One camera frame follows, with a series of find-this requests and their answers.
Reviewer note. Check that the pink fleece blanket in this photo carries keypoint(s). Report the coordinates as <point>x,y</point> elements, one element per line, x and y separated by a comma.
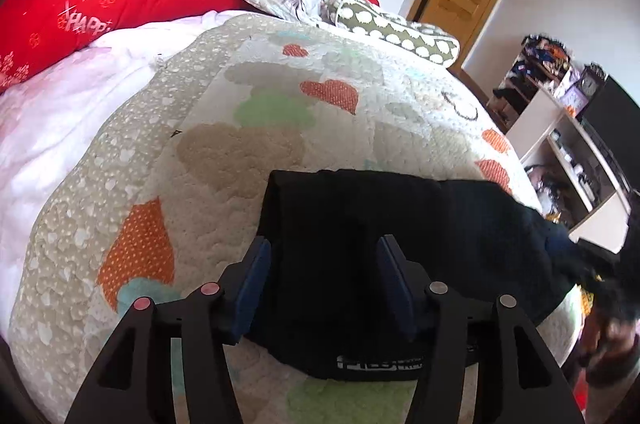
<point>60,129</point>

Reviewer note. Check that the white shelf desk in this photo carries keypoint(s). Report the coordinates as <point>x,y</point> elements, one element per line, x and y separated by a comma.
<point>545,114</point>

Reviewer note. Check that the black television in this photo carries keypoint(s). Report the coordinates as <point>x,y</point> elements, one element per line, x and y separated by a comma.
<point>617,119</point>

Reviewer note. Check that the green patterned bolster pillow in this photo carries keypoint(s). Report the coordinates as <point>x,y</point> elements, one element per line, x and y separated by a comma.
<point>400,32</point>

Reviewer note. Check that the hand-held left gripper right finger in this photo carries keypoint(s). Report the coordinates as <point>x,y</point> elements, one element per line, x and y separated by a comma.
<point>395,289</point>

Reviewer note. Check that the small purple clock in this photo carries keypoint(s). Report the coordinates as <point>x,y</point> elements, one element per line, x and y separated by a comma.
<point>576,98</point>

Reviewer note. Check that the black pants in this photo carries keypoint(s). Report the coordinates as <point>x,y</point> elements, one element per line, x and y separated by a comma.
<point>325,224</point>

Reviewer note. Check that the rack of clothes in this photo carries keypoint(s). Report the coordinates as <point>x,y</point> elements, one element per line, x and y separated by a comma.
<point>530,64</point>

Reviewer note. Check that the heart-patterned quilt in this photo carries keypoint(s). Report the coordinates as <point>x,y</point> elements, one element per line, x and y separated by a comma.
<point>250,144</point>

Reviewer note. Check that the pile of bags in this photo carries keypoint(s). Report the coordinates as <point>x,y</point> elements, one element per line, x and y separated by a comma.
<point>545,194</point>

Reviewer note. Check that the dark mantel clock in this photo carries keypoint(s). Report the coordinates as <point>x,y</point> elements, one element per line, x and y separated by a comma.
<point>592,82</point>

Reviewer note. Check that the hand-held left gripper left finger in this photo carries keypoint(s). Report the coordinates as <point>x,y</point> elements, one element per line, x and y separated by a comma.
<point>252,289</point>

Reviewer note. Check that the person's right forearm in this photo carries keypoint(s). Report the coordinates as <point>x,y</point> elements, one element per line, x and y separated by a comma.
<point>617,369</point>

